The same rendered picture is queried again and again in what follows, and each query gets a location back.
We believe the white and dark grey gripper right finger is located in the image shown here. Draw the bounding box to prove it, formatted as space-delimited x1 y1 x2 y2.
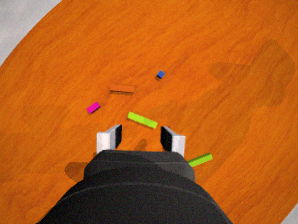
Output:
160 126 185 157

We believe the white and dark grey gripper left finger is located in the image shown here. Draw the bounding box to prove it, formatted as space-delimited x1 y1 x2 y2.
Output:
96 124 122 154

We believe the small magenta block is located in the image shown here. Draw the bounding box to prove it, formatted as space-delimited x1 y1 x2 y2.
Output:
87 102 101 114

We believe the lime green rod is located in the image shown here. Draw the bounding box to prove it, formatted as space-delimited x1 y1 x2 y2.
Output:
187 153 213 167
128 112 157 128

